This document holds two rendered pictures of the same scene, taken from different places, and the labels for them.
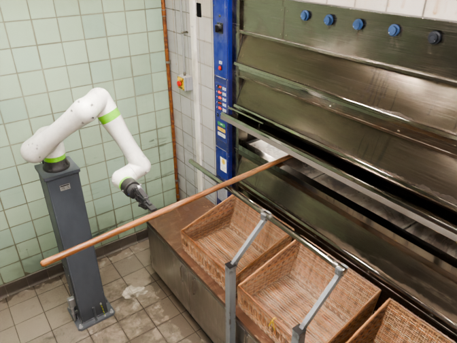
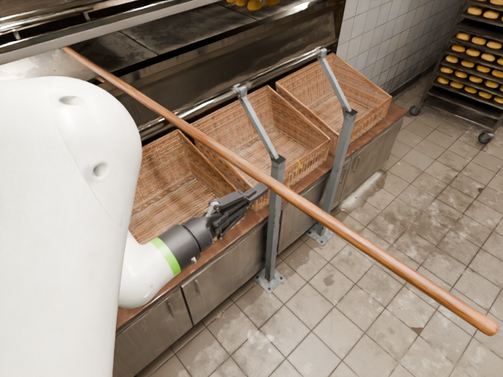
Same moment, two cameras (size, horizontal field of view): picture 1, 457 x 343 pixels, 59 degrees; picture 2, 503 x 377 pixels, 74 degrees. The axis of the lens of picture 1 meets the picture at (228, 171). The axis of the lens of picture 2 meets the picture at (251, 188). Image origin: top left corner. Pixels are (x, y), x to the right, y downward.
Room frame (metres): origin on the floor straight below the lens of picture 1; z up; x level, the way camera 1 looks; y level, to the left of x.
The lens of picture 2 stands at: (1.76, 0.95, 1.82)
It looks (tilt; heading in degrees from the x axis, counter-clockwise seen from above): 47 degrees down; 263
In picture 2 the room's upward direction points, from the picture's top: straight up
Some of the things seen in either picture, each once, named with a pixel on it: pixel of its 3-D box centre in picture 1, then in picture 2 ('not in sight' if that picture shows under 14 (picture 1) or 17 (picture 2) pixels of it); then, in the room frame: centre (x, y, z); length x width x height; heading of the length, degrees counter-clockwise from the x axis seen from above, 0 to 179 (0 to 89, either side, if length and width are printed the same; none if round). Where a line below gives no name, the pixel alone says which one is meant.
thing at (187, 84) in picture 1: (184, 82); not in sight; (2.91, 0.32, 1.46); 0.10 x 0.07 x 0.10; 36
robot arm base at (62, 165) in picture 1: (52, 158); not in sight; (2.15, 1.04, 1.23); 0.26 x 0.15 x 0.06; 37
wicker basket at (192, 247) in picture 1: (235, 239); (162, 203); (2.03, -0.04, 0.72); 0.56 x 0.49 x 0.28; 37
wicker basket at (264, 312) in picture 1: (305, 297); (262, 143); (1.54, -0.40, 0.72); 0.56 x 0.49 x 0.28; 37
